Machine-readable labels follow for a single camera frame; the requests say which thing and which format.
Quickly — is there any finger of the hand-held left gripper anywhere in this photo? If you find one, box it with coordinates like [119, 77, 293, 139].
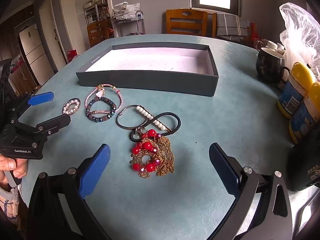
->
[32, 114, 72, 141]
[9, 91, 55, 120]

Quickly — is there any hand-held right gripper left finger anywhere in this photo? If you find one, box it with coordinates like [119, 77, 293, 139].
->
[26, 144, 112, 240]

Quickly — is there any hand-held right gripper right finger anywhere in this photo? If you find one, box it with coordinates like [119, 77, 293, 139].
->
[209, 142, 293, 240]

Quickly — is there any oval pearl hair clip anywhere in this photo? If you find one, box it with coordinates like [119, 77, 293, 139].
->
[62, 97, 81, 116]

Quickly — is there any blue beaded bracelet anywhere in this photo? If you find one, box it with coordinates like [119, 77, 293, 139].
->
[85, 97, 118, 124]

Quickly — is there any dark wire bangle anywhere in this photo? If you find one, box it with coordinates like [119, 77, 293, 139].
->
[116, 104, 148, 131]

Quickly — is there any red bead gold chain necklace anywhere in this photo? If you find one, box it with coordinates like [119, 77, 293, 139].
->
[129, 128, 175, 179]

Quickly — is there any pink cord bracelet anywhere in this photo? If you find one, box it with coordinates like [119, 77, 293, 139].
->
[85, 84, 124, 110]

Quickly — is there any black hair tie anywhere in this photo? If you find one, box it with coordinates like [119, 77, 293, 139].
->
[129, 112, 181, 142]

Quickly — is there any pearl bar hair pin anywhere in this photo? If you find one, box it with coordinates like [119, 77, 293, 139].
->
[136, 105, 173, 133]

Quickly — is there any dark grey shallow box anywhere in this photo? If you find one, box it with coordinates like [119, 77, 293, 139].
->
[76, 44, 220, 97]

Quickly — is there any person's left hand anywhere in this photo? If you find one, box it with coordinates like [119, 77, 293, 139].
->
[0, 154, 28, 189]

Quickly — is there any white refrigerator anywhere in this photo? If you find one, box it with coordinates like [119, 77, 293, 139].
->
[19, 23, 56, 77]

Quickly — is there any red box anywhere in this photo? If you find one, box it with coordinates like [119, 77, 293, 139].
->
[67, 49, 78, 63]

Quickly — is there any person's printed clothing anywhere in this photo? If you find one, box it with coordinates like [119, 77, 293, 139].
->
[0, 184, 27, 222]

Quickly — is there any black round container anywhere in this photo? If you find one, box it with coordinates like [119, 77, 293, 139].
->
[286, 126, 320, 192]

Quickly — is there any small wooden chair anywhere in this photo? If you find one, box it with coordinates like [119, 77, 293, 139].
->
[87, 19, 110, 48]

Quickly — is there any yellow bottle with blue label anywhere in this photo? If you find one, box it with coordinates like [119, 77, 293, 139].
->
[277, 62, 316, 119]
[289, 81, 320, 143]

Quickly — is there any metal kitchen rack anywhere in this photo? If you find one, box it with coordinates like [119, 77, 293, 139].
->
[83, 0, 110, 26]

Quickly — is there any black mug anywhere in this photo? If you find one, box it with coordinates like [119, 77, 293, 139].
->
[255, 47, 291, 83]

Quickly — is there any metal trolley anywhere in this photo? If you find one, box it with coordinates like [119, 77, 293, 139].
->
[111, 10, 146, 39]

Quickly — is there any white plastic shopping bag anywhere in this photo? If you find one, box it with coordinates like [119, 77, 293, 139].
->
[112, 2, 140, 20]

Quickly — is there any white capped bottle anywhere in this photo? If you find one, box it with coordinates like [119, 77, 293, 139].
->
[265, 41, 285, 54]

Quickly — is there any grey checked cloth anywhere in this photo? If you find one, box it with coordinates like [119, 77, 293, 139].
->
[216, 13, 250, 37]

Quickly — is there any wooden chair with grey cloth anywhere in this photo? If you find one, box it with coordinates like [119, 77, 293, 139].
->
[212, 12, 253, 43]

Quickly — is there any clear plastic bag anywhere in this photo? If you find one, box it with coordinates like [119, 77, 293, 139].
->
[279, 2, 320, 80]

